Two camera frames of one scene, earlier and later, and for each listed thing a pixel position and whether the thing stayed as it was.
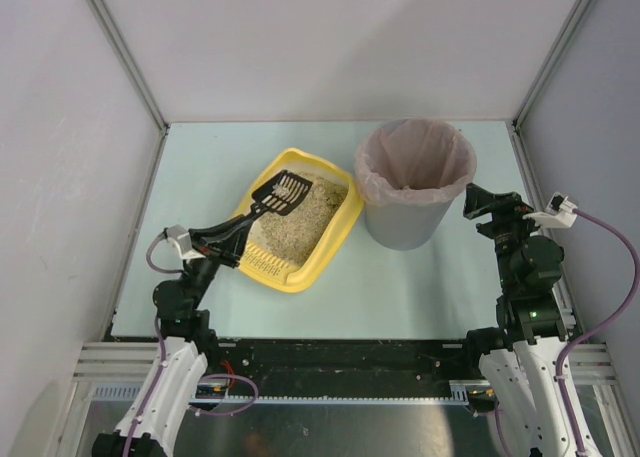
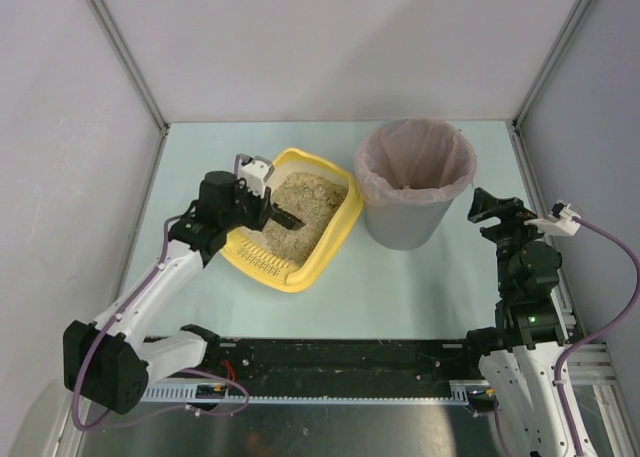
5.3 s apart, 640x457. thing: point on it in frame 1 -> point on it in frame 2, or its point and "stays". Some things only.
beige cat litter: x=291 y=236 stays
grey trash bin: x=404 y=226 stays
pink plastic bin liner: x=410 y=162 stays
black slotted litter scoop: x=280 y=195 -> x=285 y=218
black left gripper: x=215 y=249 -> x=265 y=211
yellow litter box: x=264 y=264 stays
